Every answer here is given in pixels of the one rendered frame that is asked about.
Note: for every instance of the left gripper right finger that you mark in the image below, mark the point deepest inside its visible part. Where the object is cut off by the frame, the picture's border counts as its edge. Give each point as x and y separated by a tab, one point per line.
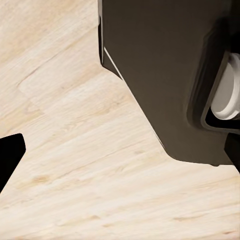
232	149

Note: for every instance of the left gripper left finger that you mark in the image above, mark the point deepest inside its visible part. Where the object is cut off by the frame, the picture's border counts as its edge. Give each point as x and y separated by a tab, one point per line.
12	149

